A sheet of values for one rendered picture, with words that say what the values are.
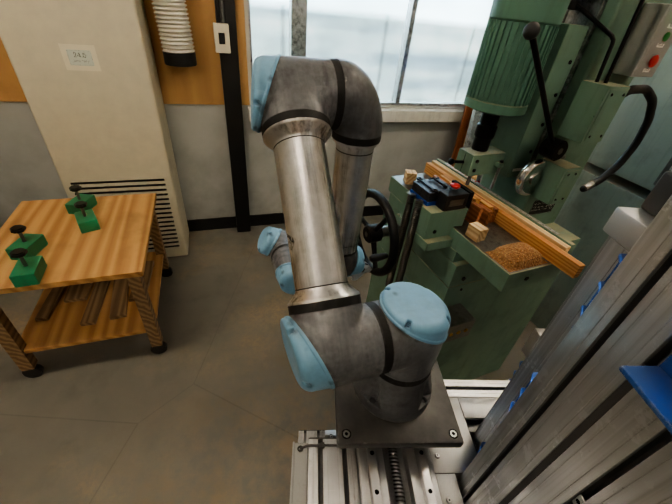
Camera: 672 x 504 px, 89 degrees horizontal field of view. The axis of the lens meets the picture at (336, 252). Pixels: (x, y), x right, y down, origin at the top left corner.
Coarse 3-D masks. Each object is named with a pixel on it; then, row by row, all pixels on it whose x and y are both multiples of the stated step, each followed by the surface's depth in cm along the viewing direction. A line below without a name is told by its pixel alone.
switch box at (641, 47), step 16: (640, 16) 88; (656, 16) 85; (640, 32) 88; (656, 32) 86; (624, 48) 92; (640, 48) 89; (656, 48) 89; (624, 64) 92; (640, 64) 90; (656, 64) 92
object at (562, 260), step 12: (432, 168) 130; (492, 204) 108; (504, 216) 103; (504, 228) 104; (516, 228) 100; (528, 228) 98; (528, 240) 97; (540, 240) 93; (540, 252) 94; (552, 252) 91; (564, 252) 89; (564, 264) 88; (576, 264) 85; (576, 276) 87
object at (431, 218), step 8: (408, 192) 105; (424, 208) 98; (432, 208) 98; (464, 208) 100; (400, 216) 110; (424, 216) 98; (432, 216) 96; (440, 216) 97; (448, 216) 99; (456, 216) 100; (464, 216) 102; (408, 224) 107; (424, 224) 99; (432, 224) 98; (440, 224) 99; (448, 224) 101; (456, 224) 102; (424, 232) 100; (432, 232) 100; (440, 232) 102; (448, 232) 103
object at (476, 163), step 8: (464, 152) 108; (472, 152) 107; (480, 152) 108; (488, 152) 108; (496, 152) 109; (504, 152) 110; (464, 160) 109; (472, 160) 106; (480, 160) 107; (488, 160) 108; (496, 160) 110; (456, 168) 112; (464, 168) 109; (472, 168) 108; (480, 168) 109; (488, 168) 110; (496, 168) 112
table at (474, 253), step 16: (400, 176) 129; (400, 192) 125; (464, 224) 104; (496, 224) 106; (416, 240) 104; (432, 240) 101; (448, 240) 102; (464, 240) 98; (496, 240) 98; (512, 240) 99; (464, 256) 99; (480, 256) 94; (480, 272) 95; (496, 272) 89; (512, 272) 87; (528, 272) 89; (544, 272) 92; (512, 288) 90
